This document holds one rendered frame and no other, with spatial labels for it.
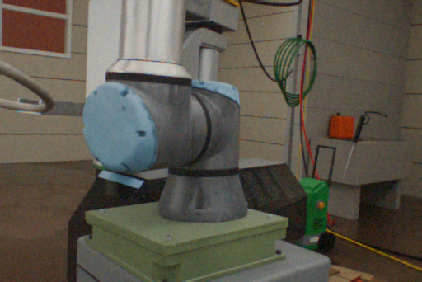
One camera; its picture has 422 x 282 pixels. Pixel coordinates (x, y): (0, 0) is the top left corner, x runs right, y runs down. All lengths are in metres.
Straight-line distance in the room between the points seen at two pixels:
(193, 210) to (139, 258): 0.14
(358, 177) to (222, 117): 4.02
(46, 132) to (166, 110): 7.49
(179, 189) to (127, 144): 0.21
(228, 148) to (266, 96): 7.71
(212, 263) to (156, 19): 0.42
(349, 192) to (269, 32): 4.55
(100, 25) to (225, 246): 1.26
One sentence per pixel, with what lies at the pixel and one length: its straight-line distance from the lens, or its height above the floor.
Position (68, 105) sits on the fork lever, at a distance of 1.58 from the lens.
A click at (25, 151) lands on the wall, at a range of 8.08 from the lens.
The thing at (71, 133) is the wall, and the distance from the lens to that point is 8.32.
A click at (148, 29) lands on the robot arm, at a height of 1.27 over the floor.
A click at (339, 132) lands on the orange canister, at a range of 5.23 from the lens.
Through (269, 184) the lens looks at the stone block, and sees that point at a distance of 2.31.
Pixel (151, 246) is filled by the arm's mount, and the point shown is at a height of 0.92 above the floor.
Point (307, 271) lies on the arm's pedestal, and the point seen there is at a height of 0.84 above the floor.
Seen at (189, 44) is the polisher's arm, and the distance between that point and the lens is 2.12.
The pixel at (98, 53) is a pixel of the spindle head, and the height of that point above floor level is 1.34.
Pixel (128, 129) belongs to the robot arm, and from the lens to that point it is 0.67.
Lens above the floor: 1.15
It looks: 5 degrees down
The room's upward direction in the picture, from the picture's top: 3 degrees clockwise
